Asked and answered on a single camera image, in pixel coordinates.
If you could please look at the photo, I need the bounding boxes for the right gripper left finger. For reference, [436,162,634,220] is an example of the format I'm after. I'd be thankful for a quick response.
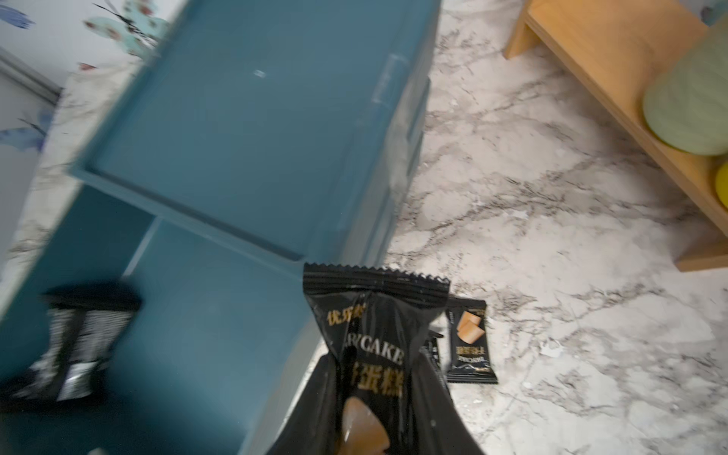
[267,354,342,455]

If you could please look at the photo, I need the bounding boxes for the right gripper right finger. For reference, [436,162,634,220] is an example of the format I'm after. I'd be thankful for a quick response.
[411,352,485,455]

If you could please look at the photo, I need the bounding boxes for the black cookie packet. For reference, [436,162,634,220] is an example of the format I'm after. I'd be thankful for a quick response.
[447,296,499,385]
[303,264,450,454]
[1,282,142,413]

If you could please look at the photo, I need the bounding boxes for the teal top drawer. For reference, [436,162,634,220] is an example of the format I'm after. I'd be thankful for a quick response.
[1,188,320,454]

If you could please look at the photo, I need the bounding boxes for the teal drawer cabinet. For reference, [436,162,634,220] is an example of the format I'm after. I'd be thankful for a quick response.
[71,1,441,275]

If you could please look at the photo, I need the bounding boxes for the yellow canister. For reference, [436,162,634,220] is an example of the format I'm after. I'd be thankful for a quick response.
[715,161,728,209]

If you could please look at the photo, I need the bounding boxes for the wooden zigzag shelf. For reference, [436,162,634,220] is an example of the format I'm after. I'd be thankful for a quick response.
[502,0,728,273]

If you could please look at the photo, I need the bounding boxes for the green pot red flowers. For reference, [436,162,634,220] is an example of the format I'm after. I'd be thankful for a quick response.
[643,15,727,157]

